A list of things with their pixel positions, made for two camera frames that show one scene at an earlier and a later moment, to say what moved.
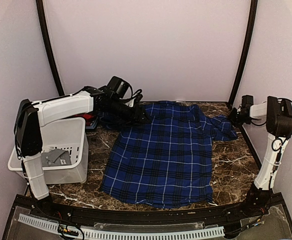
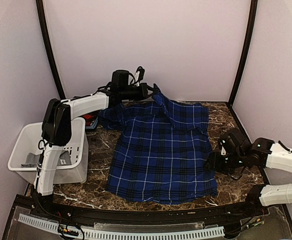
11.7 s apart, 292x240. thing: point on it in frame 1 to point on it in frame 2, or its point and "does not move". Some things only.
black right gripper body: [236, 118] to [226, 165]
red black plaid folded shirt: [89, 117] does not move
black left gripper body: [136, 115] to [142, 94]
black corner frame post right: [253, 8] does not move
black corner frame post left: [40, 7] does not move
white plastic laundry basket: [68, 134] does not move
